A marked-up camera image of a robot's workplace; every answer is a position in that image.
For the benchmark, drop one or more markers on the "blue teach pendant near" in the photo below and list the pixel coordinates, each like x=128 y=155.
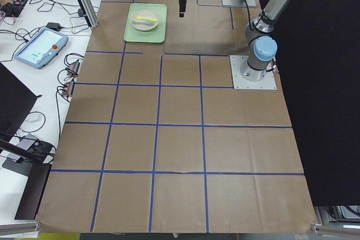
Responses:
x=42 y=48

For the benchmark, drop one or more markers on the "black monitor with stand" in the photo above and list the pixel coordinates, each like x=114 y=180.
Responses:
x=17 y=100

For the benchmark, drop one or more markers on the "yellow plastic fork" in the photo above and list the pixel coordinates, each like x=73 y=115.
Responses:
x=145 y=18

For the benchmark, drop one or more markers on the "black hub box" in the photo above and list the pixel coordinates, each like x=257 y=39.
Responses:
x=36 y=150

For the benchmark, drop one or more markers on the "white round plate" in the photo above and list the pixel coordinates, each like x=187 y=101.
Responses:
x=145 y=13

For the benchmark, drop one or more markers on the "teal green plastic spoon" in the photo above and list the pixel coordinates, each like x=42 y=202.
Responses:
x=143 y=22

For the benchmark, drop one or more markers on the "light green plastic tray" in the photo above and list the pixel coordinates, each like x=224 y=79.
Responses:
x=156 y=35

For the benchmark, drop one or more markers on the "black power adapter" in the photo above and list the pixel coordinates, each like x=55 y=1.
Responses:
x=54 y=26

